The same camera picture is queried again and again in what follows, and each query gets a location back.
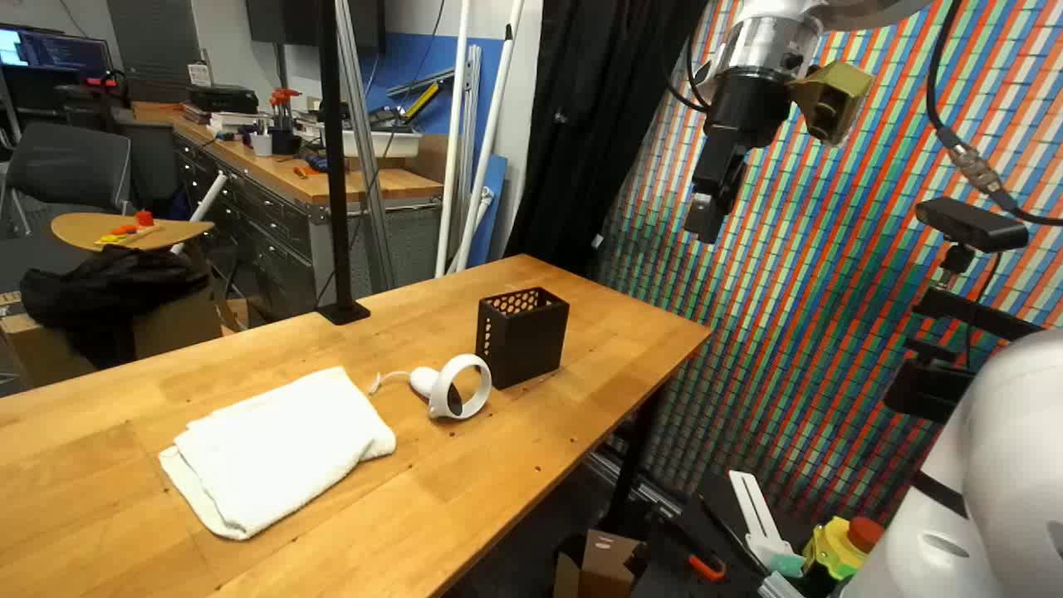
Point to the white metal bracket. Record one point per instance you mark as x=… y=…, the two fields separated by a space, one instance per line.
x=760 y=515

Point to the multicolour patterned backdrop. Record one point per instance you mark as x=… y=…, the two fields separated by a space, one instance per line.
x=841 y=288

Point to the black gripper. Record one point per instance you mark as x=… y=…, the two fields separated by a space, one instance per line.
x=748 y=110

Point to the grey metal pole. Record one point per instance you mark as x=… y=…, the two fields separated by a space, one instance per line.
x=365 y=155

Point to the black table leg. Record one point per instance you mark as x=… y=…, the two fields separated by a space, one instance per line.
x=631 y=476

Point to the black exterior camera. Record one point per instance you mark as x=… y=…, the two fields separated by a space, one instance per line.
x=969 y=224

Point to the dark grey office chair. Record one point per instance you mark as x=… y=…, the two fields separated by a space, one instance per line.
x=68 y=167

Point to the black vertical pole stand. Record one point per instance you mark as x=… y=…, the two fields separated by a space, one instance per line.
x=338 y=167

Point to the yellow red emergency stop button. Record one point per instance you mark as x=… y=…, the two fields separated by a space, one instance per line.
x=841 y=550

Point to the black camera stand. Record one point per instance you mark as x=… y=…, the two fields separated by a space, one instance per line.
x=940 y=368

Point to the round wooden stool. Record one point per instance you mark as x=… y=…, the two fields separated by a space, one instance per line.
x=121 y=233

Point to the wooden-top workbench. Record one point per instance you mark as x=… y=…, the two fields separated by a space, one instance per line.
x=276 y=212

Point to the red item in dark pot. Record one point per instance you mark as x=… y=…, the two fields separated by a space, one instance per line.
x=284 y=117

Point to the white pipe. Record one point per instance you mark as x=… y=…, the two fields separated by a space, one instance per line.
x=487 y=144
x=454 y=144

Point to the black curtain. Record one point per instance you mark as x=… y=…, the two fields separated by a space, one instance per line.
x=600 y=120

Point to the yellow-green wrist camera box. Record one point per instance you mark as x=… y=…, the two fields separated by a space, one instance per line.
x=833 y=101

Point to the black bag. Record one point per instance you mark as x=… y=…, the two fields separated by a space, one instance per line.
x=103 y=299

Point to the large brown cardboard box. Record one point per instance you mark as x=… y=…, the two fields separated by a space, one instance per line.
x=166 y=319

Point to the small orange object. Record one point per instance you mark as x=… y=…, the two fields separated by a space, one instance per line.
x=138 y=220

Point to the black perforated box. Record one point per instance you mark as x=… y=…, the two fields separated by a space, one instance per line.
x=521 y=345

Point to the white VR controller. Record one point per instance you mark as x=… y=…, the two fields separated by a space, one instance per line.
x=443 y=391

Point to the white towel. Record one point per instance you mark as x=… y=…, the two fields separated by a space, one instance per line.
x=276 y=452

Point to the computer monitor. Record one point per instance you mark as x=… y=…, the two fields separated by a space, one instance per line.
x=51 y=52

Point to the white tray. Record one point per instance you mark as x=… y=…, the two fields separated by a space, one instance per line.
x=384 y=141

